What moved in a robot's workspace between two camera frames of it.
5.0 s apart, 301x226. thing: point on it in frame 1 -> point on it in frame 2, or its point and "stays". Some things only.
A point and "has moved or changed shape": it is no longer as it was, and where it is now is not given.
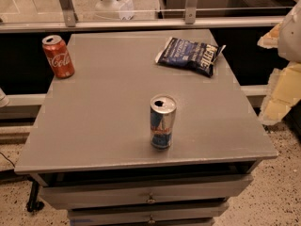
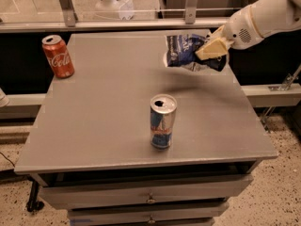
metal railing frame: [7, 26] stays
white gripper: [291, 37] -> [241, 31]
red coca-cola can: [55, 50] stays
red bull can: [163, 118] stays
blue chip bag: [188, 55] has moved or changed shape
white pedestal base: [116, 6] stays
